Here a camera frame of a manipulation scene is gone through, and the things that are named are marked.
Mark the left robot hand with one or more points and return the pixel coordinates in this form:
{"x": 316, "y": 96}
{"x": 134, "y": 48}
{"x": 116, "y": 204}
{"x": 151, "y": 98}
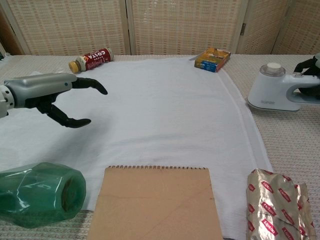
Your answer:
{"x": 45, "y": 95}

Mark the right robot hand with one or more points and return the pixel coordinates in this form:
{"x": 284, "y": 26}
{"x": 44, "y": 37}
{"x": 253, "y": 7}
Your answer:
{"x": 308, "y": 75}

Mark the white handheld iron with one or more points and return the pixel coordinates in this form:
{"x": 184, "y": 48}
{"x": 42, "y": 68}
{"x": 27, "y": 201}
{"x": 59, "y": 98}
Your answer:
{"x": 277, "y": 90}

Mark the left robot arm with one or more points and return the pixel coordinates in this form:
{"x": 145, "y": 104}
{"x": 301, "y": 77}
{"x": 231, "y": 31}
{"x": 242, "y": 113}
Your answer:
{"x": 4, "y": 102}

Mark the red Costa coffee bottle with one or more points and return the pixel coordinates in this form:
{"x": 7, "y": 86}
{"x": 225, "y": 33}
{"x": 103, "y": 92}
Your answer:
{"x": 92, "y": 60}

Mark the beige woven table cloth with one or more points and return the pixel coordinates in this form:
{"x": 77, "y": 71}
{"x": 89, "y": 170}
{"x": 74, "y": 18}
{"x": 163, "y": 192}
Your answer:
{"x": 287, "y": 140}

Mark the yellow and blue carton box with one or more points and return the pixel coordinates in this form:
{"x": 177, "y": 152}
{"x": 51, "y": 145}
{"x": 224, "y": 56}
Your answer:
{"x": 212, "y": 60}

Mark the white towel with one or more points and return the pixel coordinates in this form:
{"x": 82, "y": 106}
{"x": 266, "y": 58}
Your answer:
{"x": 140, "y": 117}

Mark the green plastic spray bottle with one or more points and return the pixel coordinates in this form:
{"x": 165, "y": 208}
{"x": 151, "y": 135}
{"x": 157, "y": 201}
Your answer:
{"x": 40, "y": 195}

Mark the woven folding screen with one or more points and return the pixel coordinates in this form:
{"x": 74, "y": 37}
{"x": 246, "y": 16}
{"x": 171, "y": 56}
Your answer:
{"x": 160, "y": 26}

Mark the gold Lipton foil packet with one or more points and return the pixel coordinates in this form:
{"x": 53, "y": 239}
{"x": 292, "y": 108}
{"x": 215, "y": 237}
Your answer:
{"x": 277, "y": 207}

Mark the brown spiral notebook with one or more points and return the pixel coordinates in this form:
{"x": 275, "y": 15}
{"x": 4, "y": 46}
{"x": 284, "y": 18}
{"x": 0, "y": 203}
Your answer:
{"x": 155, "y": 205}

